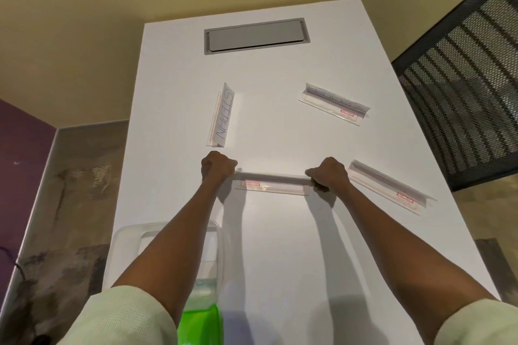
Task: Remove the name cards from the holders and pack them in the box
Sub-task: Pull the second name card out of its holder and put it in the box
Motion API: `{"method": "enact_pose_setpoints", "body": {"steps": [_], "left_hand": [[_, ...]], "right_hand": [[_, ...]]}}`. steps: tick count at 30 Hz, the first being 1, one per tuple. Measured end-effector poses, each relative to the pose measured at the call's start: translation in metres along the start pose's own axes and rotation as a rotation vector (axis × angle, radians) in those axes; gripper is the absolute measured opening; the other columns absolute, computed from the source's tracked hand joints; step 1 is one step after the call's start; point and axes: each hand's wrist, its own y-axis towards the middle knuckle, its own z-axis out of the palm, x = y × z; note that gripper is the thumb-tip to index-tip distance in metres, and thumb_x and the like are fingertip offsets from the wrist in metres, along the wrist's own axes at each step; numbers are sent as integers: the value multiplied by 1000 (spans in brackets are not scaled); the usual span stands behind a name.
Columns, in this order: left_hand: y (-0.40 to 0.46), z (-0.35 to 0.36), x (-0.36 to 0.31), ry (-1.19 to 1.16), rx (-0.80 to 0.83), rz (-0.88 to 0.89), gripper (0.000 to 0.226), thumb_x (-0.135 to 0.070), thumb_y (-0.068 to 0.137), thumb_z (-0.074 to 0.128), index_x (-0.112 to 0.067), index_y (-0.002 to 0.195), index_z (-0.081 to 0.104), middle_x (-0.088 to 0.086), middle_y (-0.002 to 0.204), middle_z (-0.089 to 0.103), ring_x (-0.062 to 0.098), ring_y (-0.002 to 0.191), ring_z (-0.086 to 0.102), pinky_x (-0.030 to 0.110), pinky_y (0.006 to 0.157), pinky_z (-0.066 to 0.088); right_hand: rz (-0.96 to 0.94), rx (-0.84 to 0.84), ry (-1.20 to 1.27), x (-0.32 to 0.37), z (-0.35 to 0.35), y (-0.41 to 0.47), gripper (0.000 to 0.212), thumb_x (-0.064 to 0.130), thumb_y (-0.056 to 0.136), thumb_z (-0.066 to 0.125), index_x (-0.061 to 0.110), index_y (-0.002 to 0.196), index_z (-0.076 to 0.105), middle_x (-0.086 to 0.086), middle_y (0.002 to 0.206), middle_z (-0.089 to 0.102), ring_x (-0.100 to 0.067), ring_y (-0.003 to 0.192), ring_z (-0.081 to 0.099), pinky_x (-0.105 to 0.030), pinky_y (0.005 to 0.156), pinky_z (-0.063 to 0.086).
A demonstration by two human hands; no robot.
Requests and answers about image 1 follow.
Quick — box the person's right hand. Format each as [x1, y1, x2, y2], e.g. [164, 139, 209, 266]
[304, 156, 351, 194]

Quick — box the person's left hand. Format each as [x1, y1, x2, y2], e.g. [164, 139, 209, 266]
[200, 150, 238, 186]

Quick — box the clear plastic container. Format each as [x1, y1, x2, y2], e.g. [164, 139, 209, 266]
[101, 221, 226, 305]

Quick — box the green plastic lid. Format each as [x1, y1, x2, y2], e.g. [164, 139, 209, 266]
[178, 303, 221, 345]

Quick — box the person's right forearm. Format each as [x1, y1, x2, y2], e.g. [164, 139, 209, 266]
[319, 183, 499, 345]

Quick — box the person's left forearm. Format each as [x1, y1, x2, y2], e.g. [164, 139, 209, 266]
[111, 178, 231, 332]

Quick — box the black mesh office chair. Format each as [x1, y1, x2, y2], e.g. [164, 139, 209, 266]
[391, 0, 518, 192]

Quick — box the pale green shirt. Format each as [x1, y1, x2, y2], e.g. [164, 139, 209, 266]
[56, 286, 518, 345]

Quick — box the grey table cable hatch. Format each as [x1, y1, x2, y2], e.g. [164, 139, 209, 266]
[203, 18, 311, 57]

